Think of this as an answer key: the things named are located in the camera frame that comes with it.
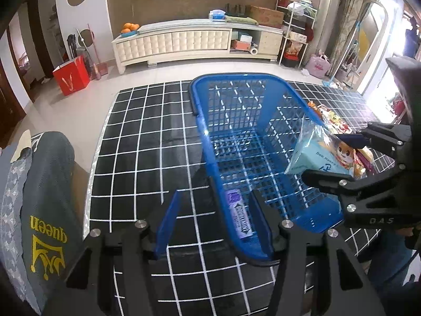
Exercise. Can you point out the green folded cloth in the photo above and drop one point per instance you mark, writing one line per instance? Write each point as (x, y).
(241, 20)

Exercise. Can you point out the blue plastic basket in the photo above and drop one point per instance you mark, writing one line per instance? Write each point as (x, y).
(210, 105)

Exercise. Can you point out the metal storage rack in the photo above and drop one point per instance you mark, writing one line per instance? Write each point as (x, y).
(283, 33)

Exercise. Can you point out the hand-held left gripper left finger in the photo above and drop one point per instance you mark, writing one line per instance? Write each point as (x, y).
(167, 224)

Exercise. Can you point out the blue tissue box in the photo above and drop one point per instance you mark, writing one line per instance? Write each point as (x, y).
(216, 15)

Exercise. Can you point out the brown cardboard box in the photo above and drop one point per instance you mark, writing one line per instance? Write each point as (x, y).
(267, 15)

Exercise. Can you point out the grey-blue patterned cloth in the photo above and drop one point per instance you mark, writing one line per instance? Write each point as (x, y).
(13, 204)

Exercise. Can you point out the red paper bag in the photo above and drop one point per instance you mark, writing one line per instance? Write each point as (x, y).
(70, 77)

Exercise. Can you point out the white paper roll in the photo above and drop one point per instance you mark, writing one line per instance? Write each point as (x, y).
(254, 51)

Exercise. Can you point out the pale teal box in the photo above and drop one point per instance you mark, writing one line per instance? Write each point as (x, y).
(245, 37)

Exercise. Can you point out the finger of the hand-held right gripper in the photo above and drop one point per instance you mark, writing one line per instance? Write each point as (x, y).
(352, 137)
(329, 181)

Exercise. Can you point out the light blue snack packet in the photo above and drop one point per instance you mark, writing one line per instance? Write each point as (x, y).
(315, 154)

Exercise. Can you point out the pink dustpan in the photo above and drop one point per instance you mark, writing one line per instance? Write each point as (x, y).
(99, 69)

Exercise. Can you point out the black white grid mat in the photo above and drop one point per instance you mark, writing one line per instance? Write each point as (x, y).
(138, 144)

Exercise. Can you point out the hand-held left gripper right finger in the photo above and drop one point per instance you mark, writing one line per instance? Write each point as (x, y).
(267, 225)

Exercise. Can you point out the cream tufted cabinet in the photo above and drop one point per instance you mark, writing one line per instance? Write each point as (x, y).
(184, 42)

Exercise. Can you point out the arched standing mirror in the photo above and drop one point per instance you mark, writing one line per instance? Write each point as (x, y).
(373, 39)

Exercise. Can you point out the broom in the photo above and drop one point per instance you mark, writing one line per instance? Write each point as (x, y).
(92, 49)

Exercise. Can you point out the patterned curtain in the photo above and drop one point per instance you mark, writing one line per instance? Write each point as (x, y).
(348, 16)

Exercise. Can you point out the purple chewing gum pack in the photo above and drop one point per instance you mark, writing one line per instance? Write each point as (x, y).
(240, 218)

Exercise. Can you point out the pink bag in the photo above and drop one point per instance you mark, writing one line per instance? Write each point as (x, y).
(317, 66)

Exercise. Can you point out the white plastic bag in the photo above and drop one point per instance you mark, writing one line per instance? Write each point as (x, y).
(301, 7)

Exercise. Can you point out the person's blue jeans leg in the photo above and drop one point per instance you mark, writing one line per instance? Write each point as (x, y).
(391, 260)

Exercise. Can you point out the beige fabric scrap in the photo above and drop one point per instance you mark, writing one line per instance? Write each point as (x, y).
(21, 144)

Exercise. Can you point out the pile of snack packets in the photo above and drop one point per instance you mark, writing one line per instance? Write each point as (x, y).
(332, 118)

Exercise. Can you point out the orange-red box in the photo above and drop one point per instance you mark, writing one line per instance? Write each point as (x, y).
(240, 44)

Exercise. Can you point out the grey cushion yellow print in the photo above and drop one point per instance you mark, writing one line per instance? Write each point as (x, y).
(49, 184)

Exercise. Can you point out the dark box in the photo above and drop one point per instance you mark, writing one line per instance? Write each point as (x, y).
(235, 8)

